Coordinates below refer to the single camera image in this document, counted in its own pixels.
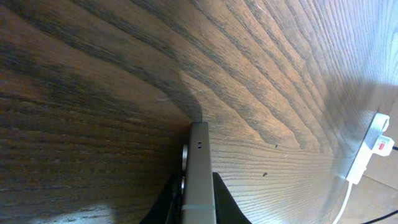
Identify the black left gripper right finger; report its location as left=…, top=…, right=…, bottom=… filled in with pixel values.
left=213, top=172, right=251, bottom=224

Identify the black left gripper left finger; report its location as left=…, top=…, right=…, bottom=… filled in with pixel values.
left=140, top=172, right=183, bottom=224

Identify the white charger plug adapter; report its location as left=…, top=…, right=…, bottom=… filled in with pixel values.
left=372, top=135, right=395, bottom=157

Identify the white power strip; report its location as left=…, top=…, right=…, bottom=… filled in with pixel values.
left=346, top=113, right=390, bottom=185

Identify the white power strip cord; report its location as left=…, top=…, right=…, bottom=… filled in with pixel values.
left=331, top=182, right=354, bottom=224

